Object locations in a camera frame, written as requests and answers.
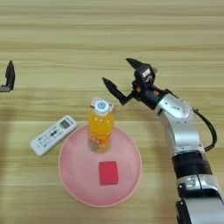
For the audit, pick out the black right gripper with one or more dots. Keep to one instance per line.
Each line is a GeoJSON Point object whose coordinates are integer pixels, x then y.
{"type": "Point", "coordinates": [148, 96]}

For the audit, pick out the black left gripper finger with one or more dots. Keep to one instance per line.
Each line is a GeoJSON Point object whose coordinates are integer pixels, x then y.
{"type": "Point", "coordinates": [10, 75]}

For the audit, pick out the white red card box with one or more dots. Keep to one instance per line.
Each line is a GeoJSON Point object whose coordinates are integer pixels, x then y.
{"type": "Point", "coordinates": [94, 102]}

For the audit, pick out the white remote control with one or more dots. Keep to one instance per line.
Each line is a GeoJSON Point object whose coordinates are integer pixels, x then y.
{"type": "Point", "coordinates": [54, 135]}

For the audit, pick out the red foam cube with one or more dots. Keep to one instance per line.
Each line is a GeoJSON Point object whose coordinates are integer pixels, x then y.
{"type": "Point", "coordinates": [108, 173]}

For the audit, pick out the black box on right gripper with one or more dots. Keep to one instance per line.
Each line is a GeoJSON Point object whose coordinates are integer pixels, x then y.
{"type": "Point", "coordinates": [145, 75]}

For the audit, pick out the orange juice bottle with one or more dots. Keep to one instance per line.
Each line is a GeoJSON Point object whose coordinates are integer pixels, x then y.
{"type": "Point", "coordinates": [100, 131]}

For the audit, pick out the pink round plate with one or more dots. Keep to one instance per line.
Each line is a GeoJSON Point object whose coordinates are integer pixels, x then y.
{"type": "Point", "coordinates": [78, 175]}

